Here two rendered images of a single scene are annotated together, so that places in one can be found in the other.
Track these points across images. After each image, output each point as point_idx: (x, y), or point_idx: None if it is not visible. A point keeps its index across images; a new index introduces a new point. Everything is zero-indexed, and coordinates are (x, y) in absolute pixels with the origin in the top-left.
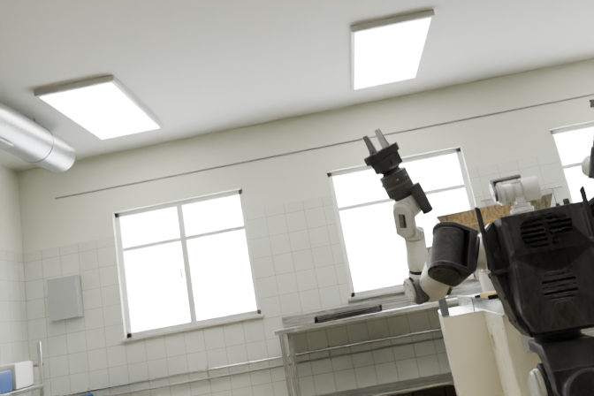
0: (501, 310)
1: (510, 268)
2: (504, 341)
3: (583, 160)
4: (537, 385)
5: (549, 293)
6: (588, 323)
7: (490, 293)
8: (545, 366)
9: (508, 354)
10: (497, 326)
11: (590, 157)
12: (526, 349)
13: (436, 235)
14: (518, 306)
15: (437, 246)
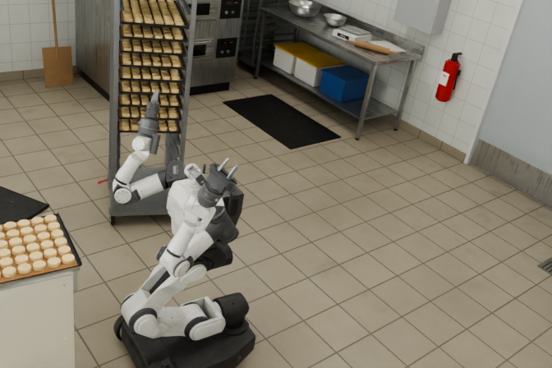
0: (65, 271)
1: (234, 217)
2: (51, 297)
3: (144, 142)
4: (206, 269)
5: (173, 227)
6: None
7: (43, 266)
8: (215, 256)
9: (61, 302)
10: (20, 296)
11: (158, 141)
12: (77, 287)
13: (227, 217)
14: None
15: (232, 223)
